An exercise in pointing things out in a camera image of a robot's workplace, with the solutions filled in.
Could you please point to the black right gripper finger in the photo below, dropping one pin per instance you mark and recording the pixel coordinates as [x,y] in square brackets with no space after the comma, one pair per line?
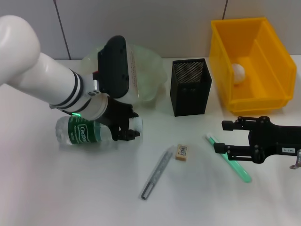
[219,148]
[229,125]

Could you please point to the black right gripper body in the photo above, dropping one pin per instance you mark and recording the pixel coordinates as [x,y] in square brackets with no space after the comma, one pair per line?
[279,139]

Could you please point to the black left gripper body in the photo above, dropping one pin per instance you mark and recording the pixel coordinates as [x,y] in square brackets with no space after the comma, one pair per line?
[117,115]

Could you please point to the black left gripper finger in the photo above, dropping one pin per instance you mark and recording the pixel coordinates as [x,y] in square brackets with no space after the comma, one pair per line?
[127,135]
[134,116]

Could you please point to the clear green-label water bottle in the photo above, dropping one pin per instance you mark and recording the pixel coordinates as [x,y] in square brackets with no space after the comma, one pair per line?
[80,131]

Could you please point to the white paper ball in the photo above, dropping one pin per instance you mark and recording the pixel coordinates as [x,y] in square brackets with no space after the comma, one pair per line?
[239,73]

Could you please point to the beige eraser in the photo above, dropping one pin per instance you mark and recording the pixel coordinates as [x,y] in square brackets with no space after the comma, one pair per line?
[181,153]

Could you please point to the black mesh pen holder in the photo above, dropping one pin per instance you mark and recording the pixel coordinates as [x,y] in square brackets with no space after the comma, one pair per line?
[188,101]

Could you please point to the grey pen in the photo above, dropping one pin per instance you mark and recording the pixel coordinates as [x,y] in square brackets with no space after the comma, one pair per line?
[156,174]

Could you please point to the translucent green fruit plate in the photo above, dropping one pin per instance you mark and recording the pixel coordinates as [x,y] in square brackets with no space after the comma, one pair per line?
[150,70]

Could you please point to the yellow plastic bin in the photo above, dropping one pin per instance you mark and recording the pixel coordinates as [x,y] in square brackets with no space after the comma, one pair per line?
[265,47]

